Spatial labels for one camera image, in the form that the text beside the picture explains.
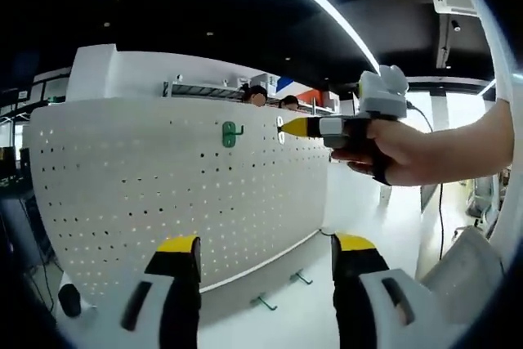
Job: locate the white mesh office chair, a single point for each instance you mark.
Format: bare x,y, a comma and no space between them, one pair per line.
466,271

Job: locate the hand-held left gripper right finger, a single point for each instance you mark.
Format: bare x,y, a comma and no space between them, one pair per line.
351,283

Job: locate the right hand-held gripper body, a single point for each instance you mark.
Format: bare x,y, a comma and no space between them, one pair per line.
384,95

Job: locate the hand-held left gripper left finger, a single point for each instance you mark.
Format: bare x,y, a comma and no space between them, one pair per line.
180,283

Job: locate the person's right hand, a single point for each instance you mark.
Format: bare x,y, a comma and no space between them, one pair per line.
400,153

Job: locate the long ceiling light strip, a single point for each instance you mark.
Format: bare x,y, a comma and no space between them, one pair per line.
323,1

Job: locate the black computer mouse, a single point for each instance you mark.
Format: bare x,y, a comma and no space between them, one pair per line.
69,300

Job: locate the person's white shirt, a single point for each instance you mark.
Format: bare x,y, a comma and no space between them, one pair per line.
500,79

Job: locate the metal storage shelf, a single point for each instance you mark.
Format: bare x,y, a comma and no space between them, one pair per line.
204,89

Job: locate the white perforated mounting plate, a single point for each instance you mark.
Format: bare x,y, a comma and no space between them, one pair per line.
143,185

